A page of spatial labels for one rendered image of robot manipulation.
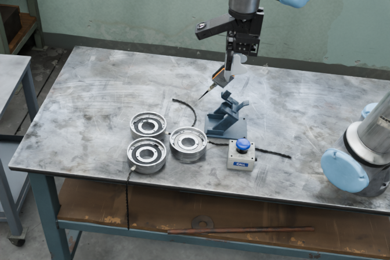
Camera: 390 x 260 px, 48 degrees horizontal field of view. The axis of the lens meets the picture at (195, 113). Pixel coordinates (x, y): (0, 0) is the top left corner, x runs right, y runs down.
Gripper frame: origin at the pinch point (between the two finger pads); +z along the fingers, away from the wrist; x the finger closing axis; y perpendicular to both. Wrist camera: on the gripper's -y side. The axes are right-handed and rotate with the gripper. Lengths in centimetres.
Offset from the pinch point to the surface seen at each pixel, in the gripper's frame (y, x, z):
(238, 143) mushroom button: 5.3, -13.8, 12.6
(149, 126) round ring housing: -20.4, -3.8, 18.7
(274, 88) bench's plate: 18.4, 22.3, 20.0
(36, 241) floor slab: -70, 4, 100
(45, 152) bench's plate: -47, -17, 20
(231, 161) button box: 3.9, -16.6, 16.9
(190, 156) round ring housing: -7.3, -15.8, 17.5
